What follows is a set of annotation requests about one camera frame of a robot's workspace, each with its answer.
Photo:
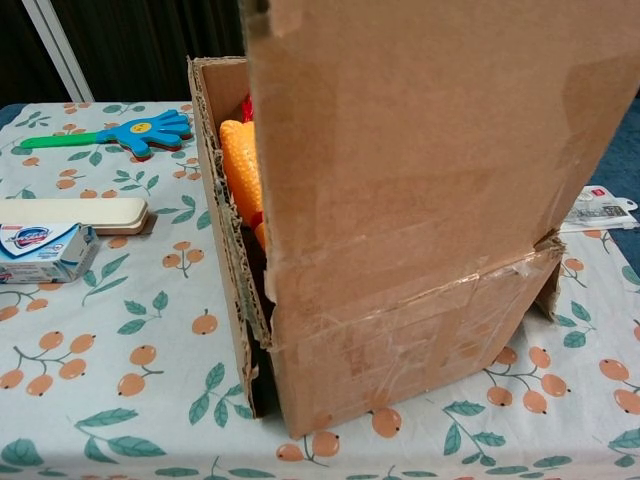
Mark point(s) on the brown cardboard shipping box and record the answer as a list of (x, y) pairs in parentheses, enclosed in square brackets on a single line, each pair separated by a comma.
[(410, 200)]

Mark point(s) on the blue hand clapper toy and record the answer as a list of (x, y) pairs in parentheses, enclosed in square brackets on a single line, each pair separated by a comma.
[(145, 132)]

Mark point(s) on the white blue soap box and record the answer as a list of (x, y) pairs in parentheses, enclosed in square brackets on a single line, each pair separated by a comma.
[(45, 255)]

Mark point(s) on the orange textured rubber toy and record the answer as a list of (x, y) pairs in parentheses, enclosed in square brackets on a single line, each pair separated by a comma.
[(242, 165)]

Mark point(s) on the fruit print tablecloth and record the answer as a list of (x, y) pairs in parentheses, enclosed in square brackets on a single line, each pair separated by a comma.
[(125, 325)]

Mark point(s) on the cream oblong utensil case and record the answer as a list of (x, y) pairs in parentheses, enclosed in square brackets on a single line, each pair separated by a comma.
[(75, 210)]

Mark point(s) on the dark curtain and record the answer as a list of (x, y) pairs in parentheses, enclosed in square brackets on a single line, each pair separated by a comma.
[(150, 45)]

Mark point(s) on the clear plastic package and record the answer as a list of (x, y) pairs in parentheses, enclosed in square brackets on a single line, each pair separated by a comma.
[(600, 210)]

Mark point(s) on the white frame post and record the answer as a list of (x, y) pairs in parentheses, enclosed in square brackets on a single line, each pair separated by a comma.
[(60, 50)]

